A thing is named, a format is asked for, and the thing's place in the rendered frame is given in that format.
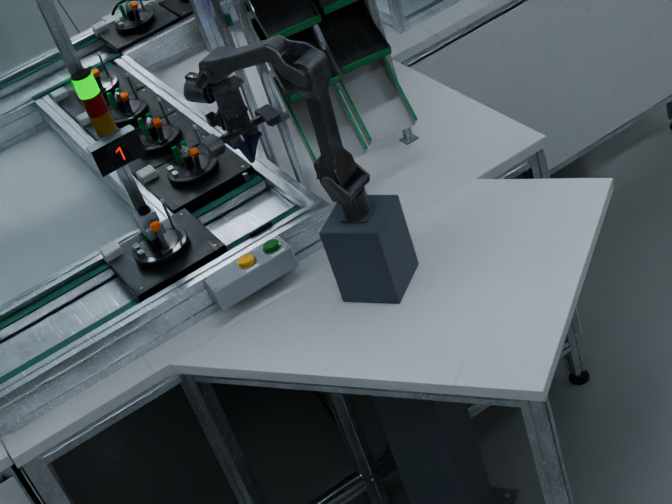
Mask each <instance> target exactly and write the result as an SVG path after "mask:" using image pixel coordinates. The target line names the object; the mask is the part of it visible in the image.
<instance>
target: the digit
mask: <svg viewBox="0 0 672 504"><path fill-rule="evenodd" d="M106 149H107V151H108V153H109V156H110V158H111V160H112V162H113V164H114V166H115V168H117V167H119V166H121V165H123V164H125V163H126V162H128V161H130V160H132V159H133V158H132V155H131V153H130V151H129V149H128V146H127V144H126V142H125V140H124V138H123V139H121V140H119V141H117V142H115V143H113V144H112V145H110V146H108V147H106Z"/></svg>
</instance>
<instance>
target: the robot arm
mask: <svg viewBox="0 0 672 504"><path fill-rule="evenodd" d="M284 53H285V54H288V55H295V56H301V57H300V58H299V59H298V60H297V61H296V62H295V63H294V64H293V65H292V66H290V65H289V64H287V63H285V61H284V60H283V58H282V57H281V56H282V55H283V54H284ZM266 62H269V63H271V64H273V65H274V66H275V68H276V69H277V71H278V72H279V74H280V75H281V76H282V77H283V78H285V79H287V80H288V81H290V82H292V83H293V85H294V87H295V90H296V91H297V92H299V93H300V94H301V95H302V96H304V97H305V99H306V103H307V106H308V110H309V114H310V117H311V121H312V124H313V128H314V131H315V135H316V139H317V142H318V146H319V149H320V153H321V156H320V157H319V158H318V159H317V160H316V161H315V162H314V169H315V171H316V174H317V178H316V179H317V180H318V179H319V181H320V183H321V185H322V187H323V188H324V189H325V191H326V192H327V194H328V195H329V197H330V198H331V200H332V201H333V202H337V203H338V205H341V206H342V209H343V211H344V214H343V216H342V218H341V219H340V221H341V223H367V222H368V220H369V218H370V217H371V215H372V213H373V211H374V209H375V207H376V203H369V200H368V196H367V193H366V190H365V187H364V186H365V185H366V184H367V183H368V182H369V181H370V174H369V173H368V172H367V171H365V170H364V169H363V168H362V167H361V166H359V165H358V164H357V163H356V162H355V161H354V158H353V156H352V154H351V153H350V152H349V151H347V150H346V149H345V148H344V147H343V145H342V141H341V137H340V133H339V130H338V126H337V122H336V118H335V115H334V111H333V107H332V103H331V99H330V96H329V92H328V89H329V84H330V78H331V67H330V60H329V58H328V56H327V55H326V54H325V53H324V52H322V51H321V50H319V49H317V48H315V47H314V46H312V45H310V44H308V43H306V42H301V41H294V40H289V39H287V38H285V37H283V36H281V35H276V36H273V37H272V38H269V39H266V40H262V41H259V42H256V43H252V44H249V45H246V46H242V47H239V48H232V47H230V46H221V47H216V48H215V49H214V50H213V51H212V52H210V53H209V54H208V55H207V56H206V57H205V58H204V59H202V60H201V61H200V62H199V63H198V65H199V73H195V72H189V73H188V74H187V75H185V76H184V77H185V80H186V81H185V84H184V93H183V94H184V97H185V99H186V100H187V101H189V102H197V103H207V104H212V103H214V102H215V101H216V103H217V106H218V108H217V109H218V110H217V112H216V113H214V112H209V113H208V114H206V115H205V117H206V120H207V122H208V124H209V126H210V127H215V126H217V125H218V126H219V127H221V128H222V130H224V131H225V130H227V133H225V134H223V135H221V136H219V137H218V136H216V135H215V134H214V133H212V134H210V135H208V136H207V137H205V138H203V139H201V140H200V143H199V146H200V148H201V151H202V152H204V153H205V154H206V155H207V156H208V157H210V158H211V159H213V158H216V157H218V156H219V155H221V154H223V153H224V152H225V150H226V147H225V143H226V144H228V145H229V146H230V147H232V148H233V149H234V150H237V149H239V150H240V151H241V152H242V154H243V155H244V156H245V157H246V158H247V159H248V161H249V162H250V163H253V162H255V155H256V148H257V144H258V140H259V137H261V136H262V133H261V132H260V131H259V130H258V126H259V125H261V124H262V123H264V122H266V123H267V125H268V126H271V127H273V126H274V125H276V124H278V123H280V122H282V120H283V119H282V116H281V113H280V112H279V110H277V109H276V108H274V107H273V106H271V105H269V104H266V105H264V106H262V107H260V108H259V109H257V110H255V112H254V113H255V116H256V117H255V118H253V119H251V120H250V117H249V115H248V112H247V111H249V110H248V107H247V106H246V105H245V103H244V101H243V98H242V95H241V92H240V90H239V87H240V86H241V85H242V84H243V83H244V80H242V79H241V78H238V77H236V76H235V75H233V76H232V77H228V76H229V75H230V74H232V73H233V72H235V71H238V70H241V69H245V68H248V67H252V66H256V65H259V64H263V63H266ZM241 135H242V136H243V138H244V141H245V142H244V141H243V140H242V139H241V137H240V136H241Z"/></svg>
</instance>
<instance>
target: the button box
mask: <svg viewBox="0 0 672 504"><path fill-rule="evenodd" d="M273 239H277V240H278V241H279V243H280V247H279V249H278V250H276V251H274V252H271V253H267V252H265V251H264V249H263V245H261V246H259V247H258V248H256V249H254V250H252V251H251V252H249V253H247V254H251V255H253V256H254V259H255V262H254V263H253V264H252V265H251V266H249V267H246V268H241V267H239V265H238V263H237V261H238V259H237V260H235V261H234V262H232V263H230V264H229V265H227V266H225V267H224V268H222V269H220V270H218V271H217V272H215V273H213V274H212V275H210V276H208V277H207V278H205V279H203V283H204V285H205V287H206V289H207V292H208V294H209V296H210V298H211V299H212V300H213V302H214V303H215V304H216V305H217V306H218V307H219V308H220V309H221V310H222V311H224V310H226V309H228V308H229V307H231V306H233V305H234V304H236V303H238V302H239V301H241V300H243V299H244V298H246V297H248V296H249V295H251V294H253V293H254V292H256V291H258V290H259V289H261V288H263V287H264V286H266V285H268V284H269V283H271V282H273V281H274V280H276V279H278V278H279V277H281V276H283V275H284V274H286V273H288V272H289V271H291V270H293V269H294V268H296V267H298V263H297V260H296V257H295V255H294V252H293V249H292V247H291V246H290V245H289V244H288V243H286V242H285V241H284V240H283V239H282V238H280V237H279V236H276V237H275V238H273Z"/></svg>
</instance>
